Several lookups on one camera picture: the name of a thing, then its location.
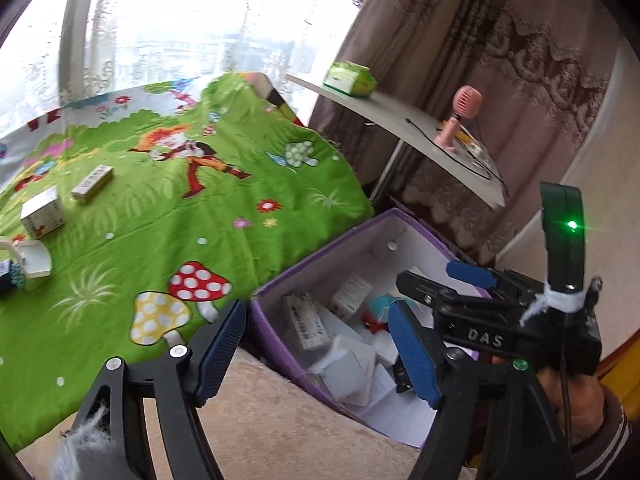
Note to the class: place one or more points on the white side table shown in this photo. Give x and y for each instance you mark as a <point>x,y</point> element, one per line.
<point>390,115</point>

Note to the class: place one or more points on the yellow flat item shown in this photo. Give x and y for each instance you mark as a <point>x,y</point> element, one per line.
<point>466,136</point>

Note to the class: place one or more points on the black rectangular box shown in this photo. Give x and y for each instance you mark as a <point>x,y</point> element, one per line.
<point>402,377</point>

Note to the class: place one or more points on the plain white box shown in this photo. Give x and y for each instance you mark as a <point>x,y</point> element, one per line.
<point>35,260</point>

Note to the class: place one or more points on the white paper leaflet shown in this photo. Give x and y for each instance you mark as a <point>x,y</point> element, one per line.
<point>395,415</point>

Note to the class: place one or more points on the person's right hand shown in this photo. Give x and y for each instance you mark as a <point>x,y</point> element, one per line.
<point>580,405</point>

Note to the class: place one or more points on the tall grey box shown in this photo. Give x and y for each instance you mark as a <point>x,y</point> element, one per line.
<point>302,320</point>

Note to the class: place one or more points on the white lace curtain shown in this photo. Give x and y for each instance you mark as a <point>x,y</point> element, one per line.
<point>175,10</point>

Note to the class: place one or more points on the long narrow white box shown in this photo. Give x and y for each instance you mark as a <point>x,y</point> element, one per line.
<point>92,183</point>

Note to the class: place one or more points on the beige plush seat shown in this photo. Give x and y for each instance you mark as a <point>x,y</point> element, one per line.
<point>300,435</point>

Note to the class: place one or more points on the dark blue small item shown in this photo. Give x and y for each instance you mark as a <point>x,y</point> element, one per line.
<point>6,282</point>

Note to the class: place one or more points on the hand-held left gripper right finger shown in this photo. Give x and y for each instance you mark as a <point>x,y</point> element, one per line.
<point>412,355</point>

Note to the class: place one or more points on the pink handheld fan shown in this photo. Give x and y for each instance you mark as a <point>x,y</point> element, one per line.
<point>467,100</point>

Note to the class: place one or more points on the small white printed box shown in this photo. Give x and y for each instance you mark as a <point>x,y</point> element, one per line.
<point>350,294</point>

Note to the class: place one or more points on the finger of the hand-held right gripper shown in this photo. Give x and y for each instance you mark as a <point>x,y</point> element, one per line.
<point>467,273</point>
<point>425,287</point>

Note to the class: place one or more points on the teal and white box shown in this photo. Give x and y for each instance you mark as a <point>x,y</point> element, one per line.
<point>385,305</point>

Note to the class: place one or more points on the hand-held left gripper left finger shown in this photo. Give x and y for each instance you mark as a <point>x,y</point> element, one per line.
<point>220,355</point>

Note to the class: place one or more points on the purple cardboard storage box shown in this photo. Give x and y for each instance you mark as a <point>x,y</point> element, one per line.
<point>325,265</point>

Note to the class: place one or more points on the green cartoon printed blanket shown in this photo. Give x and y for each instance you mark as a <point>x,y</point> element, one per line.
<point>150,230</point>

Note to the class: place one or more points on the green tissue pack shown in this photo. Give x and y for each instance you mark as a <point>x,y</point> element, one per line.
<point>350,79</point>

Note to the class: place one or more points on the cream rectangular box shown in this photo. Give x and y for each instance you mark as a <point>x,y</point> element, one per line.
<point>385,347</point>

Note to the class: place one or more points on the brown patterned curtain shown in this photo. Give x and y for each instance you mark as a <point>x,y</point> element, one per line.
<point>500,35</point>

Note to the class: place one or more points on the white window frame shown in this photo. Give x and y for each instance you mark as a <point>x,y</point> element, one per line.
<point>80,35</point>

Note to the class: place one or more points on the person's right forearm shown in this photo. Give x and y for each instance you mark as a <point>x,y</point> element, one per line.
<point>610,445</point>

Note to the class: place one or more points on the small red item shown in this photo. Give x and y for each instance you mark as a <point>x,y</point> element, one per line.
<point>372,322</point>

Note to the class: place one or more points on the white and green box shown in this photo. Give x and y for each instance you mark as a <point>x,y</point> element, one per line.
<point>42,212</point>

